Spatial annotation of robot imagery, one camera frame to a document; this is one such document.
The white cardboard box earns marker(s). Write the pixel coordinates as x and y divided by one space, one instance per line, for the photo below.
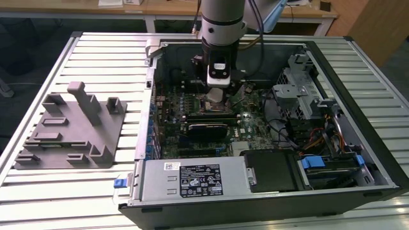
109 3

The black graphics card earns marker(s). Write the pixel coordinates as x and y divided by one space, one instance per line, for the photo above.
207 130

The small silver heatsink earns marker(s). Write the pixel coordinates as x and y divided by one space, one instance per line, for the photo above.
241 146

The green motherboard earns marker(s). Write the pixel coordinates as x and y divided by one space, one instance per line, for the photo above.
255 134

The hard disk in blue carrier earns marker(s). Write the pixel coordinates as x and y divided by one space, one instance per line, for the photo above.
313 162

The small white box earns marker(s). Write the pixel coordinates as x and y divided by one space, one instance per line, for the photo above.
131 2

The silver power supply unit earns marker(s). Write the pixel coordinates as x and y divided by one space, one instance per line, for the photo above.
153 182

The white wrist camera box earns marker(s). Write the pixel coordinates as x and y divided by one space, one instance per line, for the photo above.
218 81

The grey parts rack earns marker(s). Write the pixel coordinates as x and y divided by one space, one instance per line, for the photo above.
80 134

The grey metal stand foot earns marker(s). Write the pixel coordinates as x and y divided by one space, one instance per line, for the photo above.
5 91

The silver CPU chip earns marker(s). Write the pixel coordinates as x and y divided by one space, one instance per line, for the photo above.
214 94

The small black desk object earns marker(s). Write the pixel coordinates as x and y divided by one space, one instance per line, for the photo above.
325 6

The CPU socket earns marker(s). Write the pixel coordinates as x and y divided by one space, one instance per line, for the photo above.
211 107

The black RAM stick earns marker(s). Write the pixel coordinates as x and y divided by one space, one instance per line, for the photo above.
211 121
210 117

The blue case latch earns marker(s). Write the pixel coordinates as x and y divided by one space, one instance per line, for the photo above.
118 183

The black open PC case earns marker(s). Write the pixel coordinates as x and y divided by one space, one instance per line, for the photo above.
223 215

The round coin battery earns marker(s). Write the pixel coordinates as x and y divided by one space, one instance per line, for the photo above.
249 90

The wooden desk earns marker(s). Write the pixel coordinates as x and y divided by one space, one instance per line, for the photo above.
80 10

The wooden cabinet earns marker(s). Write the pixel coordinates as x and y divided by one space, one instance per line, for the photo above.
377 31

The silver metal drive cage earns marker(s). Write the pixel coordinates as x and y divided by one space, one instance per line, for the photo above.
299 95

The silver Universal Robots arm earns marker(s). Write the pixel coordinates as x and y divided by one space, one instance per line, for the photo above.
219 19

